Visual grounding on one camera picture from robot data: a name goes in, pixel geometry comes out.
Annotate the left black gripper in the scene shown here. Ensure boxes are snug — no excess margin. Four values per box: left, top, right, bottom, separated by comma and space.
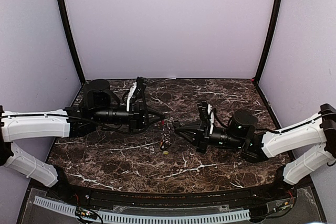
92, 100, 164, 133

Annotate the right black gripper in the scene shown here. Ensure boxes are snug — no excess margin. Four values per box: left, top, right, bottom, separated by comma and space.
175, 121, 245, 155

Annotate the large keyring with red grip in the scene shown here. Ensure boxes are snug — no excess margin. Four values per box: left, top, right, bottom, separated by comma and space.
160, 112, 174, 152

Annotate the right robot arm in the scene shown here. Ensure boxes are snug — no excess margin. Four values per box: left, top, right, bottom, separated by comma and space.
173, 101, 335, 200

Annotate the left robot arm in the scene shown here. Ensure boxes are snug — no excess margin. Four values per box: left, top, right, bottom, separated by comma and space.
1, 77, 165, 201

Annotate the small circuit board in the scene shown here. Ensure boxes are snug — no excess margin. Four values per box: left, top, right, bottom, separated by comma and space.
75, 207, 98, 221

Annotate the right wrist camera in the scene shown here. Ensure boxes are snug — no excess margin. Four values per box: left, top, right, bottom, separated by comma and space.
197, 101, 215, 135

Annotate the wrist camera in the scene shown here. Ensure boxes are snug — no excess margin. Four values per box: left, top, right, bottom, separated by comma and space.
197, 101, 215, 135
125, 77, 149, 112

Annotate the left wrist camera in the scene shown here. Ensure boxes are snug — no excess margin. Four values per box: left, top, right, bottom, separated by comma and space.
125, 77, 149, 112

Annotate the black front rail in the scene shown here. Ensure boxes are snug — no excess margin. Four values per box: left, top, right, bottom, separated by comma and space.
31, 175, 313, 210

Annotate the white slotted cable duct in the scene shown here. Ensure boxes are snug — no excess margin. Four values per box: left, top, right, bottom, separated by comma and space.
33, 196, 250, 223

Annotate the left black frame post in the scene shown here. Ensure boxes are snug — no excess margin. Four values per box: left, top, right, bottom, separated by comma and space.
57, 0, 86, 85

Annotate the black frame post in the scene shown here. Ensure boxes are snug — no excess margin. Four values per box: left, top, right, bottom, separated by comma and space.
253, 0, 281, 86
57, 0, 86, 85

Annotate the right black frame post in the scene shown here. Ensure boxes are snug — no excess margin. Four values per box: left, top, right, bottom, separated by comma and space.
253, 0, 281, 86

